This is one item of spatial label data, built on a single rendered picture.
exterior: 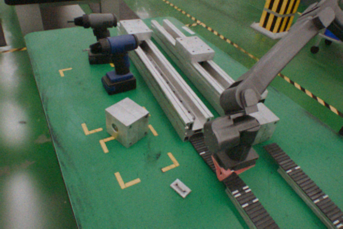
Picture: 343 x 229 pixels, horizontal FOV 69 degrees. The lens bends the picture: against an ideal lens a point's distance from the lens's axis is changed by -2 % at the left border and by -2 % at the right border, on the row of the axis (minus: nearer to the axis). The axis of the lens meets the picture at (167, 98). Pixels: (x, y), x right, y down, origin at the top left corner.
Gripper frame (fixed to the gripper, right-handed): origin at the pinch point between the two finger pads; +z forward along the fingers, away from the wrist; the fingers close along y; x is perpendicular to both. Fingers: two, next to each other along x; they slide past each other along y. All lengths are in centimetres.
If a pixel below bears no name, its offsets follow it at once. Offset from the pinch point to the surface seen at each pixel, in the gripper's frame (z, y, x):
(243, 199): -0.3, 0.7, 8.0
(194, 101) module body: -5.4, -2.4, -25.7
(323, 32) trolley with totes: 51, -274, -164
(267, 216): -0.3, -2.1, 14.0
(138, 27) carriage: -9, 0, -80
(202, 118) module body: -3.7, -2.2, -19.2
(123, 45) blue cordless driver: -17, 15, -49
